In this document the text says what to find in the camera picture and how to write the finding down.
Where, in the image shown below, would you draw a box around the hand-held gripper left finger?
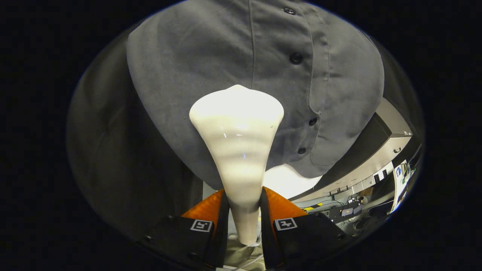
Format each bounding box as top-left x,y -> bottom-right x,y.
139,189 -> 231,271

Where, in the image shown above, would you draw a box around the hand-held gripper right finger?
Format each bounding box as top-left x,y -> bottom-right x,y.
260,186 -> 354,270

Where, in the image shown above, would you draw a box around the grey button shirt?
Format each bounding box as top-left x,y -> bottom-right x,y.
126,0 -> 385,190

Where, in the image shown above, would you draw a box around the person's beige trousers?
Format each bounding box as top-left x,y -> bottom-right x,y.
224,235 -> 266,271

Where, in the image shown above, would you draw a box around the white mannequin torso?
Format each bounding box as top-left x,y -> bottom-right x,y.
263,164 -> 322,200

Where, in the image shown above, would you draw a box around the black device box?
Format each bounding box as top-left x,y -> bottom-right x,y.
329,203 -> 364,223

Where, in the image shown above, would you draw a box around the grey cabinet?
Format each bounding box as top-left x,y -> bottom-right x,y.
290,98 -> 413,204

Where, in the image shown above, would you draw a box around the white side table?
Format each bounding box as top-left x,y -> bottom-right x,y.
392,160 -> 416,213

